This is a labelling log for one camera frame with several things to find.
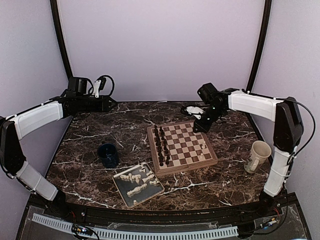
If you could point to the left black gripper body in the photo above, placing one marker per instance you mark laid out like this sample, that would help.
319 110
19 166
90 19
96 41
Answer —
84 106

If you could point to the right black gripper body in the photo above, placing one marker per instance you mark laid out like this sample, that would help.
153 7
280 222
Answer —
214 114

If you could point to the white chess knight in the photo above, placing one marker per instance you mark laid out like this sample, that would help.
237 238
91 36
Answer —
203 146

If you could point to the white chess pawn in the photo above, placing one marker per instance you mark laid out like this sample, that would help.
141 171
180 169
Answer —
201 157

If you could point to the wooden chess board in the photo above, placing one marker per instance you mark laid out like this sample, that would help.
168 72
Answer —
184 147

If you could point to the metal tray wooden rim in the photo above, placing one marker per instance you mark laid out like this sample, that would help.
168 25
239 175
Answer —
137 187

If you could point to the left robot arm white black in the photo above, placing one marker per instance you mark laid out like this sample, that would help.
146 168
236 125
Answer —
28 139

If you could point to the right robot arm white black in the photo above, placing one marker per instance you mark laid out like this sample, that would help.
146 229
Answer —
283 112

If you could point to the black chess pieces row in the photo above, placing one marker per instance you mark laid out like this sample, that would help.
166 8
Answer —
161 146

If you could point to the white chess pieces pile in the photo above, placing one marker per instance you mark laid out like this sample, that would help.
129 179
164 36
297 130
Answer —
140 181

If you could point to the dark blue mug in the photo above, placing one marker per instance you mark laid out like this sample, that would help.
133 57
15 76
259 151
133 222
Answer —
108 155

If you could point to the cream white mug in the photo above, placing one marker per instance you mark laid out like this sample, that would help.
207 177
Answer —
259 153

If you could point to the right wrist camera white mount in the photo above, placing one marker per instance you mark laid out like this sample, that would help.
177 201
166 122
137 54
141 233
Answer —
192 110

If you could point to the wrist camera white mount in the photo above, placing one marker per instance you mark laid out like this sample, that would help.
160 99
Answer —
98 86
192 110

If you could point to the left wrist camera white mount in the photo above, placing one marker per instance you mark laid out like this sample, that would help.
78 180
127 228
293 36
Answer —
98 86

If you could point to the left black frame post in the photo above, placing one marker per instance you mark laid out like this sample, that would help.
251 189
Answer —
60 37

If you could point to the black frame post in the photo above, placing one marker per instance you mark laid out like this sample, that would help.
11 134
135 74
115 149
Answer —
60 37
260 44

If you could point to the black front rail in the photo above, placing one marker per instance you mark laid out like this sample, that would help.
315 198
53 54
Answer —
97 215

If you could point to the right black frame post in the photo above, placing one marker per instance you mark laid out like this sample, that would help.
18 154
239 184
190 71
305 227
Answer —
260 44

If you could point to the white slotted cable duct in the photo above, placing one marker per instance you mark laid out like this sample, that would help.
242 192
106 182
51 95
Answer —
121 231

